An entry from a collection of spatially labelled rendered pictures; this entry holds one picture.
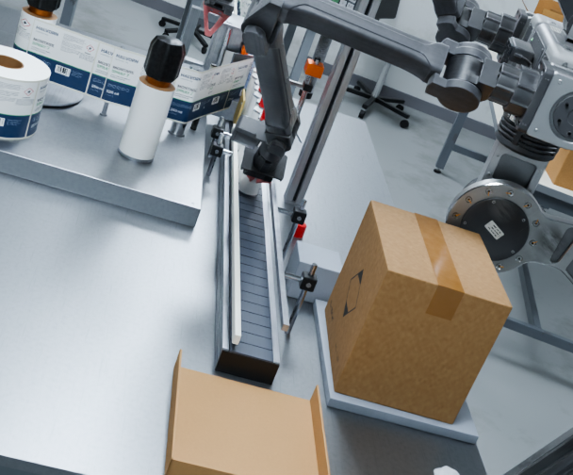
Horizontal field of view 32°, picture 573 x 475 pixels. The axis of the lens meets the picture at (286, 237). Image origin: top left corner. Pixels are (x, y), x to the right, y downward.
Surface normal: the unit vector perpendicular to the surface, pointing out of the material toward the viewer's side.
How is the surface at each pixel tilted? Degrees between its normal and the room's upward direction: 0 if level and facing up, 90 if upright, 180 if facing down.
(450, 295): 90
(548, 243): 90
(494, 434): 0
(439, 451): 0
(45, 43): 90
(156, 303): 0
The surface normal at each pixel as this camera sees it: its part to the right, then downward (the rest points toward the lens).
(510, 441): 0.33, -0.85
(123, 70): 0.12, 0.47
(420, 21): -0.13, 0.39
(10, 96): 0.37, 0.52
